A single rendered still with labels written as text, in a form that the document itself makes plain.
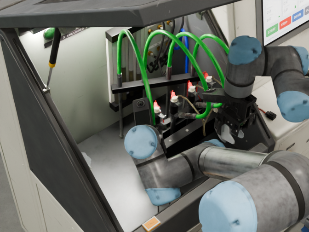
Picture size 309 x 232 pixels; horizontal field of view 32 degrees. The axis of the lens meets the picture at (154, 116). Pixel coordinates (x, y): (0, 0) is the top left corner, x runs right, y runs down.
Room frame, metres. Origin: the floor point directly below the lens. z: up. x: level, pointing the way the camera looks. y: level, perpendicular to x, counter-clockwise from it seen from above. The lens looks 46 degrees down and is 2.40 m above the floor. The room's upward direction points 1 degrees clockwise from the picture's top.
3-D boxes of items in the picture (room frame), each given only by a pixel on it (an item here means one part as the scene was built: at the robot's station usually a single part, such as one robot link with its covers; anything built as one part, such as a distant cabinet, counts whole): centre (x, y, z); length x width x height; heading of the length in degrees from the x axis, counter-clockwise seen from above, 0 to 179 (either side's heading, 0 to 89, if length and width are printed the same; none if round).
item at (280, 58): (1.03, -0.32, 1.54); 0.11 x 0.11 x 0.08; 2
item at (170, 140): (1.35, -0.10, 0.91); 0.34 x 0.10 x 0.15; 131
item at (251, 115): (1.04, -0.22, 1.38); 0.09 x 0.08 x 0.12; 41
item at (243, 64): (1.04, -0.22, 1.54); 0.09 x 0.08 x 0.11; 92
